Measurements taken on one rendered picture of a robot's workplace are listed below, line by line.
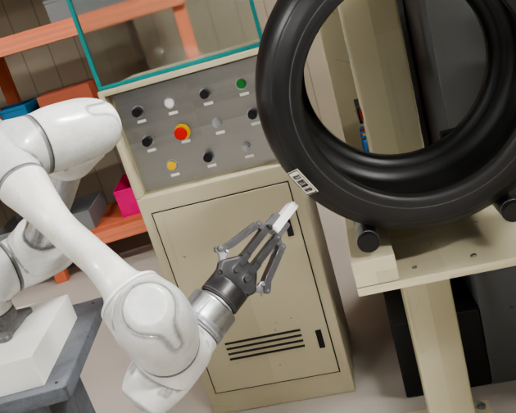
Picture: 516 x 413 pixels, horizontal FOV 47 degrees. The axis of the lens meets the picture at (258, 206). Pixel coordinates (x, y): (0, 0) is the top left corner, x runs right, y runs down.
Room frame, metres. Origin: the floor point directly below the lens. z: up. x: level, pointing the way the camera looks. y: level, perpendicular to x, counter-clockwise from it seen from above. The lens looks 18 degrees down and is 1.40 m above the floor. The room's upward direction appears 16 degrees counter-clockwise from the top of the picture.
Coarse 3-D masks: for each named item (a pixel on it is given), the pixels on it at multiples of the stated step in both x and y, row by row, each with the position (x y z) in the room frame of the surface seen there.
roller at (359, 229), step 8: (360, 224) 1.14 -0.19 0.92; (360, 232) 1.10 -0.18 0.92; (368, 232) 1.09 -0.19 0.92; (376, 232) 1.10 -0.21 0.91; (360, 240) 1.09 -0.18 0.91; (368, 240) 1.09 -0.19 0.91; (376, 240) 1.08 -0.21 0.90; (360, 248) 1.09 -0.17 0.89; (368, 248) 1.09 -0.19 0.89; (376, 248) 1.09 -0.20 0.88
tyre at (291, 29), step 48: (288, 0) 1.10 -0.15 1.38; (336, 0) 1.05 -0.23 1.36; (480, 0) 1.27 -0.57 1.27; (288, 48) 1.08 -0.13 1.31; (288, 96) 1.08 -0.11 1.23; (480, 96) 1.29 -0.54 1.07; (288, 144) 1.09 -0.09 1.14; (336, 144) 1.34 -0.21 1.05; (432, 144) 1.32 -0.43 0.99; (480, 144) 1.27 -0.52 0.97; (336, 192) 1.07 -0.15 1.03; (384, 192) 1.07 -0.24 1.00; (432, 192) 1.05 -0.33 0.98; (480, 192) 1.03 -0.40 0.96
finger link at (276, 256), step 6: (282, 246) 1.01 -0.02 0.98; (276, 252) 1.01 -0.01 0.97; (282, 252) 1.01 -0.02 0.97; (270, 258) 1.02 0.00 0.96; (276, 258) 1.00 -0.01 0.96; (270, 264) 1.00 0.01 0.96; (276, 264) 0.99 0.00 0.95; (270, 270) 0.99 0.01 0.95; (264, 276) 0.99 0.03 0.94; (270, 276) 0.98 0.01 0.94; (264, 282) 0.98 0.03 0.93; (270, 282) 0.98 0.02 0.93; (264, 288) 0.97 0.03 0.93; (270, 288) 0.97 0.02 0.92
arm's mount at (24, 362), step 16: (32, 304) 1.71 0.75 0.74; (48, 304) 1.67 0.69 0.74; (64, 304) 1.66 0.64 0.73; (32, 320) 1.58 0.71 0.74; (48, 320) 1.55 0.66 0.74; (64, 320) 1.62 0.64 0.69; (16, 336) 1.51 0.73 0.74; (32, 336) 1.48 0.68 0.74; (48, 336) 1.49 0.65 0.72; (64, 336) 1.58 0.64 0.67; (0, 352) 1.43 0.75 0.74; (16, 352) 1.40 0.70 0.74; (32, 352) 1.38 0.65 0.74; (48, 352) 1.45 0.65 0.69; (0, 368) 1.36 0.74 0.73; (16, 368) 1.36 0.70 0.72; (32, 368) 1.36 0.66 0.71; (48, 368) 1.42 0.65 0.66; (0, 384) 1.36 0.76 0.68; (16, 384) 1.36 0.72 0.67; (32, 384) 1.36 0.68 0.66
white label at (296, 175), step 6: (288, 174) 1.12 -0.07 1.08; (294, 174) 1.10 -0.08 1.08; (300, 174) 1.09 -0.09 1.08; (294, 180) 1.12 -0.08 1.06; (300, 180) 1.10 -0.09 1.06; (306, 180) 1.09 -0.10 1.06; (300, 186) 1.11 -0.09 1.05; (306, 186) 1.10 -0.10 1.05; (312, 186) 1.08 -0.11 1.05; (306, 192) 1.11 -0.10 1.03; (312, 192) 1.10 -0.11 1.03
